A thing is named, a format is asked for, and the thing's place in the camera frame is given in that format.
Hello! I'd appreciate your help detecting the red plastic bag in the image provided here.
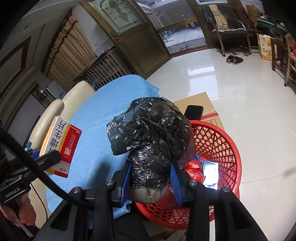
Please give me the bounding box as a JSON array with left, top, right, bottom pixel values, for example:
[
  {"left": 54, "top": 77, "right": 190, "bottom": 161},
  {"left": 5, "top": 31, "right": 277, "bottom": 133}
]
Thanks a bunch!
[{"left": 171, "top": 159, "right": 205, "bottom": 193}]

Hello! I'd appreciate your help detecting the red and white medicine box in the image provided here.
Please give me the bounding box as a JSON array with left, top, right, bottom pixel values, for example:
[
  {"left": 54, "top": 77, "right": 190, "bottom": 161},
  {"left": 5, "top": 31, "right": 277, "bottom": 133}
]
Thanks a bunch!
[{"left": 39, "top": 116, "right": 82, "bottom": 178}]

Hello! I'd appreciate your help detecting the clear plastic food tray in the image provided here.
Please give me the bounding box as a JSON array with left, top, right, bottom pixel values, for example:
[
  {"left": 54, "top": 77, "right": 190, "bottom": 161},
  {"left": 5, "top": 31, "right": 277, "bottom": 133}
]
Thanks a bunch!
[{"left": 202, "top": 161, "right": 219, "bottom": 190}]

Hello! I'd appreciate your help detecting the black plastic bag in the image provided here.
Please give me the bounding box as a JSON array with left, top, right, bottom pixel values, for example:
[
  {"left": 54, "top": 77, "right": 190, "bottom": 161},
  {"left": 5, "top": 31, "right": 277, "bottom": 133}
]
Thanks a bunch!
[{"left": 107, "top": 97, "right": 195, "bottom": 204}]

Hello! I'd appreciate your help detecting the left hand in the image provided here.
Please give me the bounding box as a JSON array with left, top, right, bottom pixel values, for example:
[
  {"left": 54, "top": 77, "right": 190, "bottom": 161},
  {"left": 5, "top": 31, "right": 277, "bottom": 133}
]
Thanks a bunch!
[{"left": 1, "top": 194, "right": 37, "bottom": 227}]

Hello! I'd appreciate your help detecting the blue tablecloth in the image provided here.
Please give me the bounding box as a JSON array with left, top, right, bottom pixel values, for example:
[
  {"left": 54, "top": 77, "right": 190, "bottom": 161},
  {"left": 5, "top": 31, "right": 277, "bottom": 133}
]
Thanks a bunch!
[{"left": 45, "top": 74, "right": 161, "bottom": 219}]

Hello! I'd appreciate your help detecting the blue crumpled plastic bag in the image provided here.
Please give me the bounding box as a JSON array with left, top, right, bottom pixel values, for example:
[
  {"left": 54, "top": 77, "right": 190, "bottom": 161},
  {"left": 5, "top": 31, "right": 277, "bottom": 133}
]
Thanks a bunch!
[{"left": 194, "top": 153, "right": 203, "bottom": 173}]

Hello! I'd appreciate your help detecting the red plastic mesh basket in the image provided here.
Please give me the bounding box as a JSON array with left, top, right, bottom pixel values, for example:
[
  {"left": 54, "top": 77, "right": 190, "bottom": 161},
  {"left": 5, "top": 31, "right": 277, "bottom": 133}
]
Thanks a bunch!
[{"left": 136, "top": 120, "right": 242, "bottom": 230}]

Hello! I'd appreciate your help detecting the cream leather sofa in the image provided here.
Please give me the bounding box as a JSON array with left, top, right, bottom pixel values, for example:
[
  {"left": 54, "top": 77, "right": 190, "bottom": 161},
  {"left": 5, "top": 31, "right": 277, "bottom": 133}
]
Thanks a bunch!
[{"left": 29, "top": 81, "right": 95, "bottom": 228}]

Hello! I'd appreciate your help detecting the black smartphone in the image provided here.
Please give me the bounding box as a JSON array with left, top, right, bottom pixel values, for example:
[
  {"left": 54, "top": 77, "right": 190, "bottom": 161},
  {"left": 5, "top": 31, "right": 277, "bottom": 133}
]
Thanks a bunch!
[{"left": 184, "top": 105, "right": 204, "bottom": 121}]

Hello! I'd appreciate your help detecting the brown cardboard box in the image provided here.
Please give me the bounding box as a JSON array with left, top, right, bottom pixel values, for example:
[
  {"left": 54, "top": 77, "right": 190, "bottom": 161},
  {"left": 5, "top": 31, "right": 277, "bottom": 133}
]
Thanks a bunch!
[{"left": 174, "top": 92, "right": 224, "bottom": 130}]

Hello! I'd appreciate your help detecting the beige curtain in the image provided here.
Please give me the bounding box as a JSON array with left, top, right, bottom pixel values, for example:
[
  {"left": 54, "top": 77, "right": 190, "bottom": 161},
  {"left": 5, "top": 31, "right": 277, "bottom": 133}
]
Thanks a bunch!
[{"left": 41, "top": 12, "right": 96, "bottom": 91}]

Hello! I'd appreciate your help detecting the wooden radiator cover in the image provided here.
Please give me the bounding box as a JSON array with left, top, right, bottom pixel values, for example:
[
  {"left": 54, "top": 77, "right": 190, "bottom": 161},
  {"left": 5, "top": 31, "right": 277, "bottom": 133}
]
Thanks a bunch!
[{"left": 73, "top": 46, "right": 133, "bottom": 91}]

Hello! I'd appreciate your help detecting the pair of dark slippers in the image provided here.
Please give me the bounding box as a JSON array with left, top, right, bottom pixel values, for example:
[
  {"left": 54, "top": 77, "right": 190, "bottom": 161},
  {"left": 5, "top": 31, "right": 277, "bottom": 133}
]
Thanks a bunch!
[{"left": 226, "top": 55, "right": 243, "bottom": 65}]

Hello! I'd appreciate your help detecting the wooden glass door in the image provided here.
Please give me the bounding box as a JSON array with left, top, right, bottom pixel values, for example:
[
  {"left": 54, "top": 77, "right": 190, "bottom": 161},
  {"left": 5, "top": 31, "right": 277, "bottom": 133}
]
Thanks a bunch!
[{"left": 80, "top": 0, "right": 171, "bottom": 79}]

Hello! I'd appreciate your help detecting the wooden chair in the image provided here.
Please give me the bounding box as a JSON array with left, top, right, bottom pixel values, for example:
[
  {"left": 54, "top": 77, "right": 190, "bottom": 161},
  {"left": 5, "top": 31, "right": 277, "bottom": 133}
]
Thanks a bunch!
[{"left": 271, "top": 33, "right": 295, "bottom": 87}]

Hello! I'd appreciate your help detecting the yellow cardboard box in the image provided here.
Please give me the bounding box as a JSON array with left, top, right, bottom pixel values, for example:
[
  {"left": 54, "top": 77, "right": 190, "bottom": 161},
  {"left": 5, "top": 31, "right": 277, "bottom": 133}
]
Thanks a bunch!
[{"left": 257, "top": 33, "right": 273, "bottom": 61}]

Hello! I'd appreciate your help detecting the black metal armchair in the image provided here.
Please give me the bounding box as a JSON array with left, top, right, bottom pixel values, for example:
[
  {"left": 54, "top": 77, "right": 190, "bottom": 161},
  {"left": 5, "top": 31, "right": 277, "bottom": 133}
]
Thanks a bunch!
[{"left": 201, "top": 4, "right": 260, "bottom": 57}]

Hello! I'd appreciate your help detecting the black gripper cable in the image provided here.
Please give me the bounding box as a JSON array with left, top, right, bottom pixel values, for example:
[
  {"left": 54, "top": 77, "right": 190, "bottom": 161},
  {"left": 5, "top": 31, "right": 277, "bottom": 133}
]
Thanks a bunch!
[{"left": 0, "top": 126, "right": 95, "bottom": 209}]

